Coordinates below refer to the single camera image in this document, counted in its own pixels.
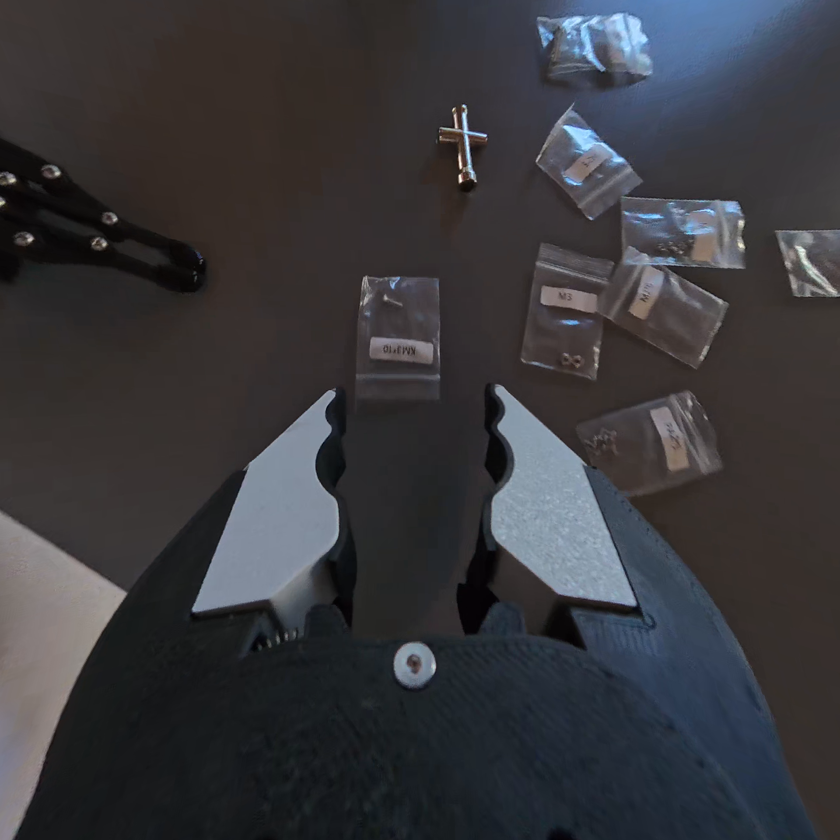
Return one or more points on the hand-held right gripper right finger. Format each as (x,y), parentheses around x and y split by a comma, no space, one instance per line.
(558,531)

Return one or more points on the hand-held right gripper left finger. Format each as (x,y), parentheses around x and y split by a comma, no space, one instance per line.
(275,531)

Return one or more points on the clear bag with single screw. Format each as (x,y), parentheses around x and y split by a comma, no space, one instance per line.
(397,321)

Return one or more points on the dark grey desk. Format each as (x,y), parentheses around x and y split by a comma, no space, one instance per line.
(262,197)

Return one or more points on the scattered small clear parts bags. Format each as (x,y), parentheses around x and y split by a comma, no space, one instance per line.
(663,308)

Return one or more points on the person's white t-shirt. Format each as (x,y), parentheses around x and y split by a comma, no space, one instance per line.
(39,623)

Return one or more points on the metal cross wrench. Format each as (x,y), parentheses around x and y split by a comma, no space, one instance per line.
(464,141)

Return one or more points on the black metal bracket assembly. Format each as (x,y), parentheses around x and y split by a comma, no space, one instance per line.
(98,229)

